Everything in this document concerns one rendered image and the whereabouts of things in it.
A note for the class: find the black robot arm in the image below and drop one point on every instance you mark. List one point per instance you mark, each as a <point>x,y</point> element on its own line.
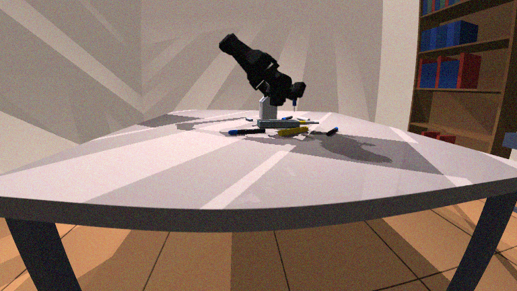
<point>256,64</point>

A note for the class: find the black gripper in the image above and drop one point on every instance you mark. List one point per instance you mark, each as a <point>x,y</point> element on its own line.
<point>295,91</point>

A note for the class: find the grey keyboard with white letter keys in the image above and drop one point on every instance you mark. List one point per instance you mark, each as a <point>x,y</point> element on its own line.
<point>278,123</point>

